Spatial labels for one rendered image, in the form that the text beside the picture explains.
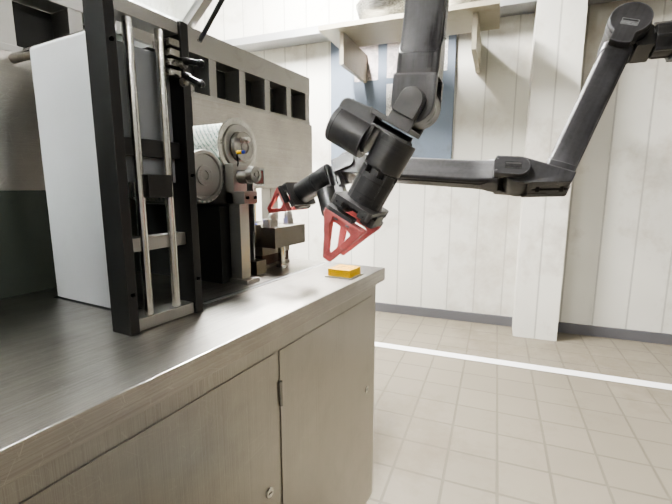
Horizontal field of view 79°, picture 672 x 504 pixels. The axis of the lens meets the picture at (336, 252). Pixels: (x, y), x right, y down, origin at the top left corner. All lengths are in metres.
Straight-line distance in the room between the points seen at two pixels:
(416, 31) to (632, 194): 3.14
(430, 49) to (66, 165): 0.75
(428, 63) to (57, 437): 0.61
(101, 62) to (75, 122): 0.24
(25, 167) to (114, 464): 0.74
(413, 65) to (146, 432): 0.62
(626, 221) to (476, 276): 1.13
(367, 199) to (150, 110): 0.43
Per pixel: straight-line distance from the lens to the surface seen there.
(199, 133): 1.15
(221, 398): 0.76
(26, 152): 1.18
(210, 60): 1.59
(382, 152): 0.58
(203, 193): 1.03
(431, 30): 0.61
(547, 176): 0.92
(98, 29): 0.78
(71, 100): 0.99
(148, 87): 0.83
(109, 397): 0.58
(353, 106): 0.62
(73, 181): 1.00
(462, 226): 3.55
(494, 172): 0.90
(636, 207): 3.65
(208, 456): 0.79
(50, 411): 0.59
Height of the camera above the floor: 1.15
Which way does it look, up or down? 9 degrees down
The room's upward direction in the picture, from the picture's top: straight up
